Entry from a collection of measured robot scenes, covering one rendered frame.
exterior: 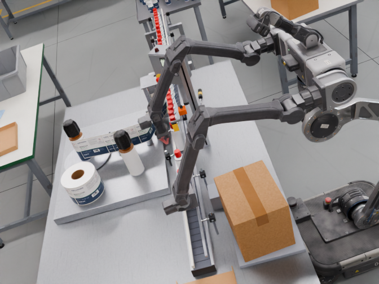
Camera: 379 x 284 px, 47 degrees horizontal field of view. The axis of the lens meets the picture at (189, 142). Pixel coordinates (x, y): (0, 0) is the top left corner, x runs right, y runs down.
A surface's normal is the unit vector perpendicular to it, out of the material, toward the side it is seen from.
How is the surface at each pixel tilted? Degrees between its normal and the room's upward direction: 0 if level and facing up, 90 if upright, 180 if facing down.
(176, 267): 0
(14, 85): 95
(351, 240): 0
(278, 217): 90
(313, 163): 0
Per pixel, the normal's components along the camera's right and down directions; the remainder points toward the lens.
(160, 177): -0.25, -0.73
